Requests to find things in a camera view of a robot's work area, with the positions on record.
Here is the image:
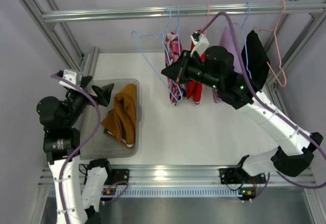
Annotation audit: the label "brown trousers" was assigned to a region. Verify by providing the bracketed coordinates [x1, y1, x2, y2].
[101, 83, 137, 148]

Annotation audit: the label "blue hanger with brown trousers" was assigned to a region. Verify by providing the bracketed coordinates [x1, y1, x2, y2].
[131, 8, 180, 101]

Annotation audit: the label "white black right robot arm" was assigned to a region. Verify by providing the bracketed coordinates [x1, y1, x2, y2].
[161, 46, 323, 177]

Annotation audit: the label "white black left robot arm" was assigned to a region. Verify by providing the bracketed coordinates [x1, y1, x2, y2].
[36, 72, 114, 223]

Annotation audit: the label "pink patterned trousers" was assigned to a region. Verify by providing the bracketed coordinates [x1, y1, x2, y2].
[164, 32, 186, 105]

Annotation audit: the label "red trousers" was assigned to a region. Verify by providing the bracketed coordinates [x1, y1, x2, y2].
[186, 41, 205, 105]

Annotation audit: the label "lilac trousers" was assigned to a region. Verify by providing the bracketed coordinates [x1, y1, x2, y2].
[212, 26, 247, 103]

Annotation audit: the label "blue hanger with lilac trousers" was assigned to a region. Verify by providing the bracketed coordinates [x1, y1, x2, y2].
[233, 2, 252, 78]

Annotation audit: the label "pink hanger with red trousers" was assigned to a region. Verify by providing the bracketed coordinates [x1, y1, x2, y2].
[203, 3, 211, 37]

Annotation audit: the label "black trousers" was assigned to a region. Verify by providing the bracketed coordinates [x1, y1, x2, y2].
[241, 30, 270, 92]

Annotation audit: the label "clear plastic bin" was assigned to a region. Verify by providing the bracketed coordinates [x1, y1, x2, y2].
[80, 78, 142, 159]

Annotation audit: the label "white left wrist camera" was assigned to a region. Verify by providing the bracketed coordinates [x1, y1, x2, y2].
[62, 69, 83, 87]

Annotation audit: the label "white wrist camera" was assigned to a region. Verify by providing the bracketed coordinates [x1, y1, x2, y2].
[191, 32, 209, 56]
[62, 69, 83, 87]

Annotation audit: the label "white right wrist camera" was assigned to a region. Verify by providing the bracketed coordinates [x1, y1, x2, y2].
[191, 32, 209, 56]

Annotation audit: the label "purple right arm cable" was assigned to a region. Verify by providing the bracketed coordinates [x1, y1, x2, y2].
[201, 11, 326, 202]

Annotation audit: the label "left aluminium frame post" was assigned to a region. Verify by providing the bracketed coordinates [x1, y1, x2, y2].
[18, 0, 100, 76]

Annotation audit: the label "aluminium frame post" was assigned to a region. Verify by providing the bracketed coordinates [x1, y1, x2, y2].
[265, 0, 325, 84]
[18, 0, 100, 76]

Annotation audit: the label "grey slotted cable duct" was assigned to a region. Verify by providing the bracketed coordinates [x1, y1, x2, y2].
[48, 186, 245, 199]

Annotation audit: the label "aluminium hanging rail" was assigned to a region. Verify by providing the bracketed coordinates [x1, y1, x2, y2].
[42, 1, 325, 23]

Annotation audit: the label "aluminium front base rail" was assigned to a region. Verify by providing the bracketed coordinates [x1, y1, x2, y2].
[38, 165, 316, 187]

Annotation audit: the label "right aluminium frame post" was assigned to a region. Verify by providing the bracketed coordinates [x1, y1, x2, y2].
[265, 0, 325, 84]

